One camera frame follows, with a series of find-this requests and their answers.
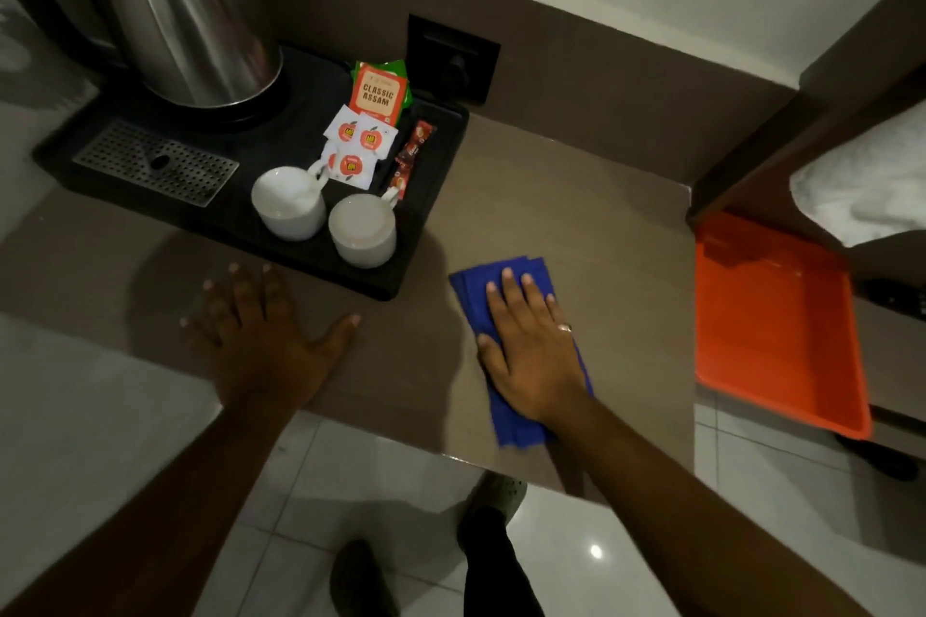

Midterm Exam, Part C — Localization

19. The black wall socket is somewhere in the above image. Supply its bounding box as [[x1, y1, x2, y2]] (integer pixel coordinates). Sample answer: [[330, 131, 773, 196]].
[[405, 14, 502, 107]]

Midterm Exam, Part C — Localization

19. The black plastic tray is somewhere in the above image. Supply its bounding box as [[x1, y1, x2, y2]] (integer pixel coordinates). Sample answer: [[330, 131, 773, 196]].
[[32, 44, 470, 302]]

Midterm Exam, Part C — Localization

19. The person's left forearm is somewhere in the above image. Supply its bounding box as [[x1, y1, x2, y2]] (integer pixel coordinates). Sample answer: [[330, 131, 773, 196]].
[[0, 401, 305, 617]]

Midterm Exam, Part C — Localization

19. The green tea bag packet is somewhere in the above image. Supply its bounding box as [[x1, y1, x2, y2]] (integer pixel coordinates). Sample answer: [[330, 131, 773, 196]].
[[351, 59, 414, 110]]

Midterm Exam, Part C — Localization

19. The person's right hand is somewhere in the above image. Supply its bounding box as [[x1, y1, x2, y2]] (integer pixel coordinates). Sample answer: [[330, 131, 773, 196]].
[[476, 267, 588, 424]]

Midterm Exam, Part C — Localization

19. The person's right shoe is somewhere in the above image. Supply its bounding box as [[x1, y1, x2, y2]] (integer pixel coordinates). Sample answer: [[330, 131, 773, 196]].
[[459, 470, 528, 531]]

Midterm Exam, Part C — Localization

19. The white towel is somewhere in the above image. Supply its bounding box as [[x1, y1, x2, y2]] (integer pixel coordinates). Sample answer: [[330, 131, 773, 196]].
[[789, 99, 926, 249]]

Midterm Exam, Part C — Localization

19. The person's right forearm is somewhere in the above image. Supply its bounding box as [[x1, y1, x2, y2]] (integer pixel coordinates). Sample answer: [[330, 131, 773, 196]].
[[539, 392, 872, 617]]

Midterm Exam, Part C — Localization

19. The white ceramic cup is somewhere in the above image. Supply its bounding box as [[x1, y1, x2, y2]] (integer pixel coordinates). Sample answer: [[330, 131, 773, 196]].
[[250, 160, 331, 243], [327, 186, 400, 270]]

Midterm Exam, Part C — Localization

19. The person's right leg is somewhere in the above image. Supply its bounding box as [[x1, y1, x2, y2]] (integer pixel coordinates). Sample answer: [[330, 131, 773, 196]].
[[457, 507, 545, 617]]

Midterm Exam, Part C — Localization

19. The red coffee stick sachet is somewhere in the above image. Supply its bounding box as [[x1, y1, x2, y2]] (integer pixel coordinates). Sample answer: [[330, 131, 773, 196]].
[[389, 120, 436, 201]]

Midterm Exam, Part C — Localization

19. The perforated metal drip grate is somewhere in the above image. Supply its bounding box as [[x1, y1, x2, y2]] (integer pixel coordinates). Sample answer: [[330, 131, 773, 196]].
[[71, 120, 240, 209]]

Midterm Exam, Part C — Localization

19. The stainless steel electric kettle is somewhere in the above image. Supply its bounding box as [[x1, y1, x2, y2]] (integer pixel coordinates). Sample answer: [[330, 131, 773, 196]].
[[0, 0, 285, 111]]

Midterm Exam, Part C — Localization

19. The blue cleaning cloth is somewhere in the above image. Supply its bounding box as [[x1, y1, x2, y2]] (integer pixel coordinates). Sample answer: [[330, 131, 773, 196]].
[[449, 255, 596, 450]]

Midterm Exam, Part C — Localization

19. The orange plastic tray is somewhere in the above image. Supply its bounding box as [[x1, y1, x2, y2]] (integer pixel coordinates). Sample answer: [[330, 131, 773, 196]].
[[694, 211, 874, 442]]

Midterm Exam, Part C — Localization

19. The orange tea bag packet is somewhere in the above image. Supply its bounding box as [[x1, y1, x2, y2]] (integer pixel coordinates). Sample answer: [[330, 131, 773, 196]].
[[349, 62, 410, 128]]

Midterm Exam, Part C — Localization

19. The person's left hand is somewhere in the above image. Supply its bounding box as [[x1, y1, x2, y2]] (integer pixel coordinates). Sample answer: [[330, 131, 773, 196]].
[[180, 263, 361, 415]]

